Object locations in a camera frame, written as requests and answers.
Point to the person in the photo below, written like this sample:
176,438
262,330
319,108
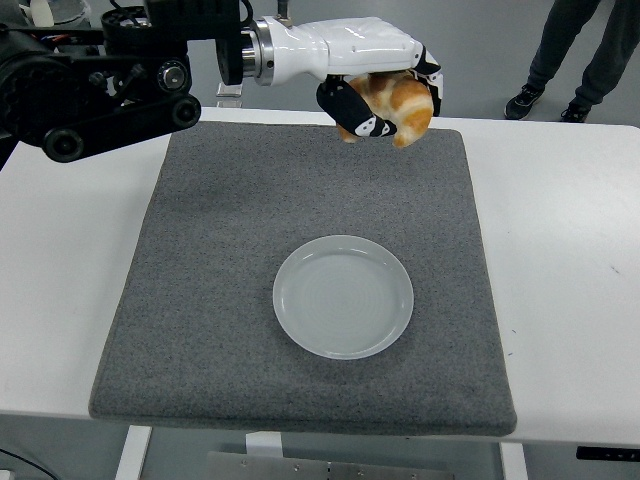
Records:
550,40

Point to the golden croissant bread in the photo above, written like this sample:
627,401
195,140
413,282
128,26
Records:
412,105

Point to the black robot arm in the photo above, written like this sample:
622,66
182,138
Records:
75,75

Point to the black trash bin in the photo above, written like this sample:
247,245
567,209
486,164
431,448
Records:
70,12

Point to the white table bracket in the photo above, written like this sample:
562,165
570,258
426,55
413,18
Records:
264,444

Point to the white table leg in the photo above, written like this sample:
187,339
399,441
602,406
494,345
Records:
513,462
132,452

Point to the grey felt mat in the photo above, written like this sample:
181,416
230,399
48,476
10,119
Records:
225,225

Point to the black table control panel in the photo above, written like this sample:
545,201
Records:
607,453

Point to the grey metal plate with screws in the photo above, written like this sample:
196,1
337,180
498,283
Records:
320,470

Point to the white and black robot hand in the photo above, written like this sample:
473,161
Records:
350,47

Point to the grey round plate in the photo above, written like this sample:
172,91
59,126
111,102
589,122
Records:
342,297

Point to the silver floor socket cover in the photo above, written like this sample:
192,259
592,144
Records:
229,104
230,90

